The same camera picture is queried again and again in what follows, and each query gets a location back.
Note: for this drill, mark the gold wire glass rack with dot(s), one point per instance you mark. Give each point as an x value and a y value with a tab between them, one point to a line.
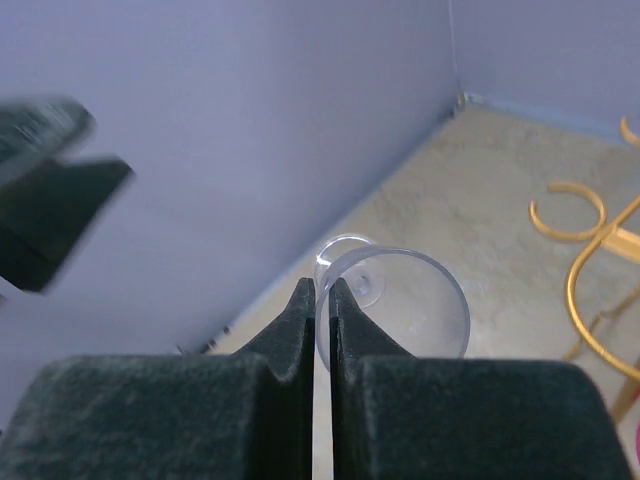
581	258

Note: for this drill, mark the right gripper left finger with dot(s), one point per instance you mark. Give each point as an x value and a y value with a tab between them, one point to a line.
246	415

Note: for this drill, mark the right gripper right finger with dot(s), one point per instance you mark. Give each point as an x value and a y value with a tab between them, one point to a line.
396	416

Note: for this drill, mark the pink plastic goblet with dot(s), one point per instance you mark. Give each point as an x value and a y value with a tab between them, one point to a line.
637	443

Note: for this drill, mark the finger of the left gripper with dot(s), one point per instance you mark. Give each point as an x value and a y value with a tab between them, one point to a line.
34	127
44	214

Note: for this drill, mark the clear glass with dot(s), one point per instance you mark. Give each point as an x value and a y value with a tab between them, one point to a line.
412	297

